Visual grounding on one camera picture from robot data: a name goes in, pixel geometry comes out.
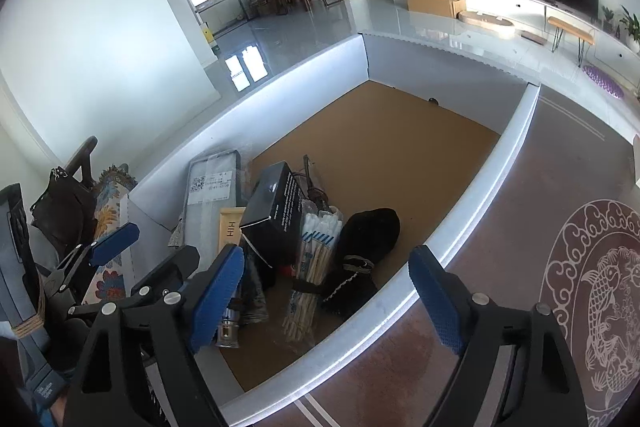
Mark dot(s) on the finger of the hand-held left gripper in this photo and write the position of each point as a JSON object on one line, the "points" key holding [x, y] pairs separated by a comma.
{"points": [[165, 267], [115, 239]]}

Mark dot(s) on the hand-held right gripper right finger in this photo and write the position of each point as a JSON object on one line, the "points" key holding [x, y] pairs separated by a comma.
{"points": [[435, 302]]}

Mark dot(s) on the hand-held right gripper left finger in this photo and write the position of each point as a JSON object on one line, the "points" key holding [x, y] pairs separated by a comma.
{"points": [[220, 302]]}

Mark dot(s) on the large white storage box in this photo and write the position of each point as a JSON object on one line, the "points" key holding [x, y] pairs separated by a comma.
{"points": [[450, 227]]}

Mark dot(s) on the black velvet bow hair clip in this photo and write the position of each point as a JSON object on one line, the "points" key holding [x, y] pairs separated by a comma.
{"points": [[370, 237]]}

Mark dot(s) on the black box with white labels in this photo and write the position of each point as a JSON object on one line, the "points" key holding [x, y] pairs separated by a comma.
{"points": [[272, 212]]}

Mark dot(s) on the bag of cotton swabs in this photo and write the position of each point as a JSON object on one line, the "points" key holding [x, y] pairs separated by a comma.
{"points": [[317, 247]]}

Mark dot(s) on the floral patterned cloth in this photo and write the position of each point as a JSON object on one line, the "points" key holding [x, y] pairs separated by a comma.
{"points": [[107, 217]]}

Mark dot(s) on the small metal bottle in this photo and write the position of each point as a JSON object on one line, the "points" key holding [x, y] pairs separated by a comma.
{"points": [[229, 327]]}

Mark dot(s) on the black handbag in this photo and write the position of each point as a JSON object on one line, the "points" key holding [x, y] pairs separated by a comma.
{"points": [[62, 212]]}

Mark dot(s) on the wooden box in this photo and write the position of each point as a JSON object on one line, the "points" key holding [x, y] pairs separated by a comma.
{"points": [[231, 232]]}

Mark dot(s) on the plastic wrapped package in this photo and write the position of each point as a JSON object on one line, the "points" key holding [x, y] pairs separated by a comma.
{"points": [[210, 197]]}

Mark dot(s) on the dark curved wooden chair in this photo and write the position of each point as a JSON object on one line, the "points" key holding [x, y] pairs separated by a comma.
{"points": [[82, 157]]}

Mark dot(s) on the blue grey bag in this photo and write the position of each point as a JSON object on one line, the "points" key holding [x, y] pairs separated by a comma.
{"points": [[20, 267]]}

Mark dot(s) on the black plastic headband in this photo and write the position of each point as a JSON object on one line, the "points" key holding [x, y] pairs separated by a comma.
{"points": [[312, 182]]}

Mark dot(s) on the purple round mat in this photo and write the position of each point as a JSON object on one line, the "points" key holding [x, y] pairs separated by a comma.
{"points": [[604, 82]]}

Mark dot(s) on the oval wooden board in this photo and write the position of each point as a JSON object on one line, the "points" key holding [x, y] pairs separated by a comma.
{"points": [[485, 24]]}

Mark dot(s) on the cardboard box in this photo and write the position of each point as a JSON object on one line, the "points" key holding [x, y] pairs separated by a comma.
{"points": [[435, 6]]}

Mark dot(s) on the bench with orange cushion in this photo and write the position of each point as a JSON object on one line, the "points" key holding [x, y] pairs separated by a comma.
{"points": [[570, 29]]}

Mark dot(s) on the small potted plant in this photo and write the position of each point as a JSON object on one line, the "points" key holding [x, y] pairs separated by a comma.
{"points": [[607, 19]]}

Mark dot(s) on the large plant in white pot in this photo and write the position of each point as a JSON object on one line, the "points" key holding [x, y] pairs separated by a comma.
{"points": [[631, 24]]}

